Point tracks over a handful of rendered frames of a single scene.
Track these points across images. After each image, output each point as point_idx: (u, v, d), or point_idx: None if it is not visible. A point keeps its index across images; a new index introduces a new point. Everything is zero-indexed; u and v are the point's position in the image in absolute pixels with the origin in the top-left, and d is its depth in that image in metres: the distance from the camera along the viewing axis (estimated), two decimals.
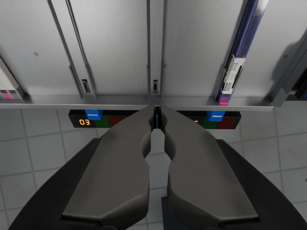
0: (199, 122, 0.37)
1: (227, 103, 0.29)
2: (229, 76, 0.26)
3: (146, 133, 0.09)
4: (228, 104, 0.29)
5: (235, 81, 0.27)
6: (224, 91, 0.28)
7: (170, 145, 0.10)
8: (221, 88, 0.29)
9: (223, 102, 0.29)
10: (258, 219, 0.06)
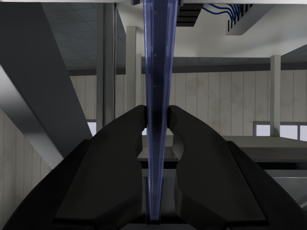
0: None
1: None
2: None
3: (138, 132, 0.09)
4: None
5: None
6: None
7: (178, 145, 0.10)
8: None
9: None
10: (266, 222, 0.06)
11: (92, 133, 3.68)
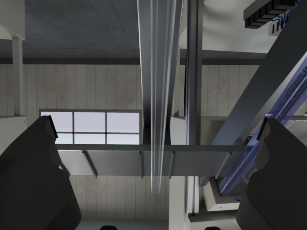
0: None
1: None
2: None
3: (50, 143, 0.09)
4: None
5: None
6: None
7: (262, 159, 0.09)
8: None
9: None
10: None
11: (84, 123, 3.67)
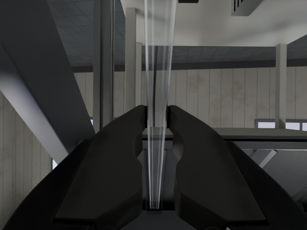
0: None
1: None
2: None
3: (138, 132, 0.09)
4: None
5: None
6: None
7: (178, 145, 0.10)
8: None
9: None
10: (266, 222, 0.06)
11: None
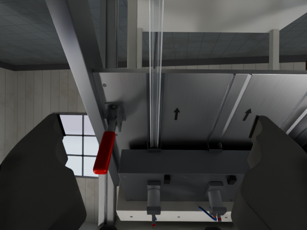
0: None
1: None
2: None
3: (57, 141, 0.09)
4: None
5: None
6: None
7: (255, 156, 0.09)
8: None
9: None
10: None
11: None
